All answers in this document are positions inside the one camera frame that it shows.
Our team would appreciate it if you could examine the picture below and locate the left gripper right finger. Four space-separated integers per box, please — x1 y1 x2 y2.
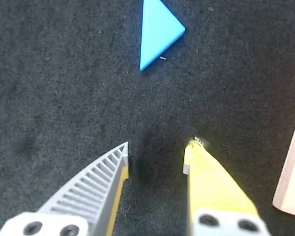
182 137 271 236

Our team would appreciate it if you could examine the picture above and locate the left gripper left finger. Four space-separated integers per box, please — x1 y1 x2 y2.
0 141 129 236

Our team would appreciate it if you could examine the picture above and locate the blue triangle tangram piece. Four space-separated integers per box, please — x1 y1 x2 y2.
140 0 186 72

